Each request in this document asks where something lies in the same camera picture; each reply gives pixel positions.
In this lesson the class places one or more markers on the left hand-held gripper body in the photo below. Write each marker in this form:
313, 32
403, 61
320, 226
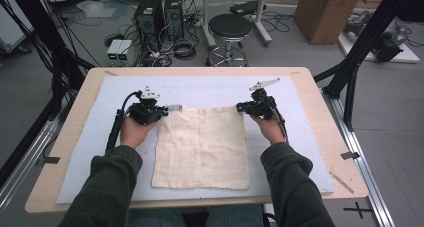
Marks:
143, 112

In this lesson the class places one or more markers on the white panel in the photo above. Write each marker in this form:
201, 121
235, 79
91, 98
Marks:
11, 20

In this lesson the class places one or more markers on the slim black computer tower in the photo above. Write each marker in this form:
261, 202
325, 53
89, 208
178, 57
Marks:
174, 17

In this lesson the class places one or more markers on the person's left leg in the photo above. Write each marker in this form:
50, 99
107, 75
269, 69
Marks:
156, 219

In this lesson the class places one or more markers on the person's right hand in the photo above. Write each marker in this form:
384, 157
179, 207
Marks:
273, 132

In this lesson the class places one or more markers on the person's right leg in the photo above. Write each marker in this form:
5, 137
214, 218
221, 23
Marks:
233, 217

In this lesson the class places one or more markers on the black metal frame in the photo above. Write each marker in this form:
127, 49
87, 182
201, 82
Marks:
40, 23
366, 37

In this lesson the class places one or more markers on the brown cardboard box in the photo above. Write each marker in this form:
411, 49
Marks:
328, 17

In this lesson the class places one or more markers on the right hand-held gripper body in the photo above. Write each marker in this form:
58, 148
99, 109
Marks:
263, 105

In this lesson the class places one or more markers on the clear plastic bag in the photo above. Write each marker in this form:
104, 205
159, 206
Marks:
96, 9

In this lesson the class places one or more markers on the thin wooden strip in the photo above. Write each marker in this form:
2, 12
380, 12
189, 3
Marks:
341, 182

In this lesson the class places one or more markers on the black flat case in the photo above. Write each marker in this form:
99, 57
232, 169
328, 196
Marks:
246, 7

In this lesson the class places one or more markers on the white foam mat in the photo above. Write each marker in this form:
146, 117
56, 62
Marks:
200, 90

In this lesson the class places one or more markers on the cream cloth with egg print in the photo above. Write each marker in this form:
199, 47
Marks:
203, 150

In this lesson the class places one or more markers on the person's left hand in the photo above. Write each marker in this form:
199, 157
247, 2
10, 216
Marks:
133, 135

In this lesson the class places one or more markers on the white board with grey machine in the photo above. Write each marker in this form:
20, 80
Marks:
390, 43

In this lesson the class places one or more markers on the white metal stand leg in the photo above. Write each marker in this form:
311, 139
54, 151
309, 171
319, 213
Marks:
207, 20
261, 20

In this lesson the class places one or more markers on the person's leg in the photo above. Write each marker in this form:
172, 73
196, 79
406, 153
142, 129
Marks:
156, 219
233, 217

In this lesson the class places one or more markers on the aluminium rail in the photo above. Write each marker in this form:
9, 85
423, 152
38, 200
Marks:
30, 153
370, 187

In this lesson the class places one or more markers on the white power supply unit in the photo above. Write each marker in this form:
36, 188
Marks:
125, 50
114, 50

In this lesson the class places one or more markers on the black tape piece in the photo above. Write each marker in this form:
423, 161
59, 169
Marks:
51, 160
350, 155

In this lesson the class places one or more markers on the black round stool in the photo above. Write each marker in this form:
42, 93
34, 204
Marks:
230, 25

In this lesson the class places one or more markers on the large black computer tower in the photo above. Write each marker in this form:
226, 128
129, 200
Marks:
148, 20

